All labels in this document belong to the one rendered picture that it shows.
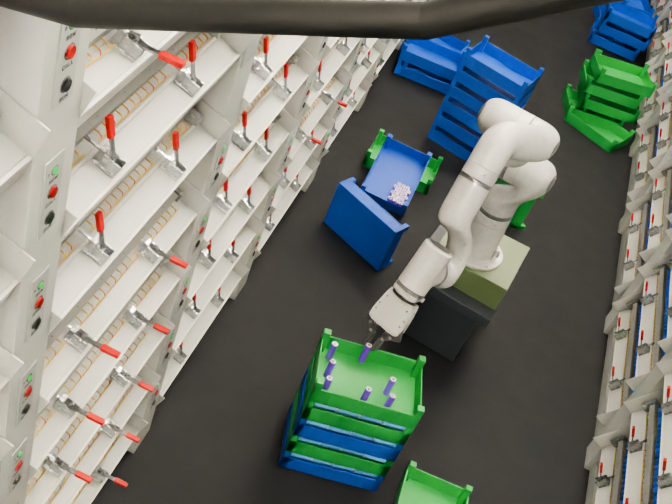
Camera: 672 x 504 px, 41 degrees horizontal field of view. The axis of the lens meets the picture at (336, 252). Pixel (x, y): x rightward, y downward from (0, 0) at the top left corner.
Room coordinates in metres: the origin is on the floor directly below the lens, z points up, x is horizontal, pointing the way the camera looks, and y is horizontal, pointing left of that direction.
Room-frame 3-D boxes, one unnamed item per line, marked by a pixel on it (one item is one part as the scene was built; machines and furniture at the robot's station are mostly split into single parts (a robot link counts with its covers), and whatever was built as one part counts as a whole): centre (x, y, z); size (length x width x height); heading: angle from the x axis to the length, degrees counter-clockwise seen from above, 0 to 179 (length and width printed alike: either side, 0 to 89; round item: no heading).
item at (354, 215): (2.68, -0.06, 0.10); 0.30 x 0.08 x 0.20; 60
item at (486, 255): (2.42, -0.42, 0.47); 0.19 x 0.19 x 0.18
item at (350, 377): (1.72, -0.22, 0.36); 0.30 x 0.20 x 0.08; 100
